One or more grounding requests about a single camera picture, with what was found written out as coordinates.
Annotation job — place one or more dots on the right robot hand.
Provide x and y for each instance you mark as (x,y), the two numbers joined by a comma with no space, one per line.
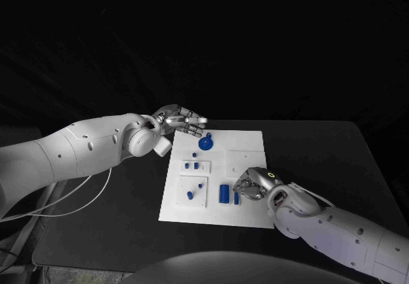
(260,177)

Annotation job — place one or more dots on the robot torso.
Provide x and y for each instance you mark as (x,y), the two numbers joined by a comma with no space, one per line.
(239,270)

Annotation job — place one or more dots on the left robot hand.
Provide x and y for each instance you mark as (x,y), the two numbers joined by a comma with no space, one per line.
(175,116)

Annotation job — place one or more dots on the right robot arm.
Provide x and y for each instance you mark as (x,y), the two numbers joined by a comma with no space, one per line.
(336,233)

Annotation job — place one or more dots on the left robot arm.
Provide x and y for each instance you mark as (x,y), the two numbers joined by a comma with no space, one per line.
(80,150)

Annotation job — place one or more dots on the large blue cylinder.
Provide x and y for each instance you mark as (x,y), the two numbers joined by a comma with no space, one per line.
(224,193)

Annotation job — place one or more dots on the white task board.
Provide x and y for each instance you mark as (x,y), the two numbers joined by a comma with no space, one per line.
(216,213)

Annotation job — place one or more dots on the thin long blue cylinder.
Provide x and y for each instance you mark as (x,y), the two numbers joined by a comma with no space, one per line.
(237,198)

